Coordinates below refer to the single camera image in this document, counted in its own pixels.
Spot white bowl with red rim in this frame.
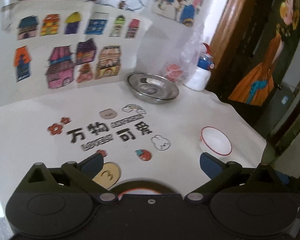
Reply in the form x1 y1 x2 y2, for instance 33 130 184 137
199 126 232 159

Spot white bowl with strawberry print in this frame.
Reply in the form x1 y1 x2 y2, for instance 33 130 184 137
118 188 161 199

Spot steel plate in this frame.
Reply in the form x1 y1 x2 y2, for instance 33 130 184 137
126 72 179 105

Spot grey appliance with label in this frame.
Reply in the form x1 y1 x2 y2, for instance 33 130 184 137
254 82 295 138

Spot white blue water bottle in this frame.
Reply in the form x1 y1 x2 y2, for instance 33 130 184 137
184 43 215 92

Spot girl in orange dress painting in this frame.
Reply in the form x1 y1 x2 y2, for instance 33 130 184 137
228 0 300 106

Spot clear plastic bag with candy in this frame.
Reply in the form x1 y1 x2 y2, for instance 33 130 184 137
159 23 205 84

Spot coloured houses drawing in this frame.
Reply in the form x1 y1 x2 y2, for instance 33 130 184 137
5 0 152 92

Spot brown wooden door frame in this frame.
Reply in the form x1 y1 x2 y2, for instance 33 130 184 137
206 0 273 94

